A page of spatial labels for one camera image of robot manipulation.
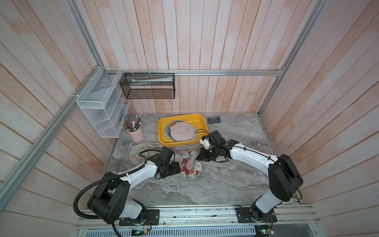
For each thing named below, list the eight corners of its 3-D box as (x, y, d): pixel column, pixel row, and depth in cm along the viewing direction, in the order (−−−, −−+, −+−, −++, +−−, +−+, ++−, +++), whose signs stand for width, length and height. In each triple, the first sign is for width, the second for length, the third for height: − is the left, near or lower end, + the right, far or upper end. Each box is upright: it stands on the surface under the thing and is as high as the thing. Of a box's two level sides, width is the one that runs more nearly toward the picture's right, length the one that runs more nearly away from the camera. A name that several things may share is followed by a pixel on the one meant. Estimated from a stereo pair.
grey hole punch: (208, 123, 117) (208, 121, 115) (206, 119, 120) (207, 117, 118) (220, 122, 118) (221, 120, 116) (219, 118, 121) (219, 115, 119)
